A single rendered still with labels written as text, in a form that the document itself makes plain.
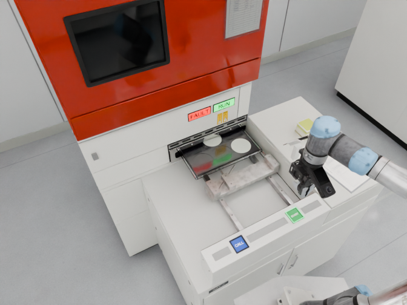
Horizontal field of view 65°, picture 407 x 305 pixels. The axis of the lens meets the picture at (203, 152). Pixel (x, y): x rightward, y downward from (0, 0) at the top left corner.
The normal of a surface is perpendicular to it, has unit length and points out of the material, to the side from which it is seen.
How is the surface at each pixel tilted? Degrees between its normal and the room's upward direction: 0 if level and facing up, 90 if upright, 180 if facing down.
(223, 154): 0
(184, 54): 90
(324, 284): 0
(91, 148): 90
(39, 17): 90
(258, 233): 0
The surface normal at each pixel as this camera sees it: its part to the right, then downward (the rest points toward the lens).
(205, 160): -0.01, -0.65
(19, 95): 0.47, 0.66
